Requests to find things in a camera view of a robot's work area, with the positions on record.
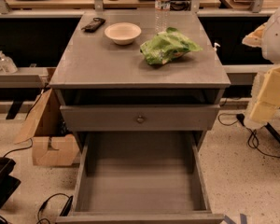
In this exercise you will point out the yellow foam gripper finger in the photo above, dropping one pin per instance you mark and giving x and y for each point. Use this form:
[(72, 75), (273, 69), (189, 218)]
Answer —
[(268, 99), (254, 39)]

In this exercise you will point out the small white pump dispenser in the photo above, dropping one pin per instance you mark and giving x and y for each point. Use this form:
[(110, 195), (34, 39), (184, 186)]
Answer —
[(216, 46)]

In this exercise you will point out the clear plastic water bottle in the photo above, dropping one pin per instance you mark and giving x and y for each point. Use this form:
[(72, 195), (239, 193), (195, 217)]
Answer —
[(162, 8)]

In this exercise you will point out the grey wooden drawer cabinet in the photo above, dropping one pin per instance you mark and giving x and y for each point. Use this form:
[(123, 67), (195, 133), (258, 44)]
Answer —
[(95, 71)]

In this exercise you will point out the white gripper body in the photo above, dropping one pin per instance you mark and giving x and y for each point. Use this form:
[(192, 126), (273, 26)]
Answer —
[(277, 36)]

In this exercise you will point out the black remote control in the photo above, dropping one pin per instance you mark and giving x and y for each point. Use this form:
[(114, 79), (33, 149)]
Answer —
[(93, 25)]

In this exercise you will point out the green rice chip bag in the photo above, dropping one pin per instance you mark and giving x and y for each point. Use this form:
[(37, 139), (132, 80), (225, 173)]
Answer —
[(167, 46)]

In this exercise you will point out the grey open bottom drawer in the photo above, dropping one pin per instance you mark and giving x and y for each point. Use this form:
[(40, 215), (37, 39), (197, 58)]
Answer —
[(140, 178)]

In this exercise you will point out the brown cardboard box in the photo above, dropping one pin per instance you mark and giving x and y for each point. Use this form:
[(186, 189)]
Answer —
[(43, 126)]

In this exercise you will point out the grey middle drawer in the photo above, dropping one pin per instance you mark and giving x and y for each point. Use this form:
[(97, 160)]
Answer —
[(98, 118)]

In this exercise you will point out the black plastic tray stack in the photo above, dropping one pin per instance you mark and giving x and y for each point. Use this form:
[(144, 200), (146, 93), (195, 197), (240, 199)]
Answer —
[(8, 183)]

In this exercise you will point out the white ceramic bowl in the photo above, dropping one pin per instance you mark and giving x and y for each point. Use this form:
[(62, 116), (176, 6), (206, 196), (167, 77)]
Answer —
[(123, 33)]

